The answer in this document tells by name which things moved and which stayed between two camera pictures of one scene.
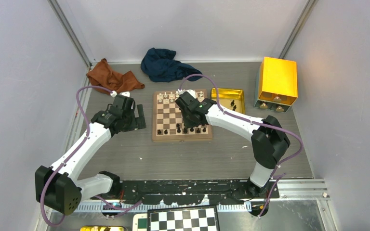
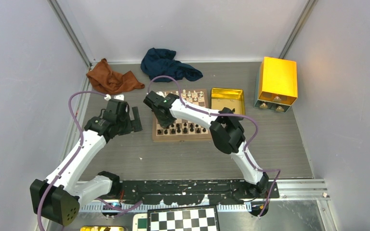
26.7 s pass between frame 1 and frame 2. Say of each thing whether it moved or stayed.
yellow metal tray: stayed
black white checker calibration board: stayed
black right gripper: moved
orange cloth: stayed
